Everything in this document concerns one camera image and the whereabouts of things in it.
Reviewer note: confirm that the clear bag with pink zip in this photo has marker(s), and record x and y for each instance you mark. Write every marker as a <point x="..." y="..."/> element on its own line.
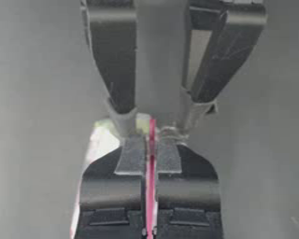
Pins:
<point x="151" y="186"/>

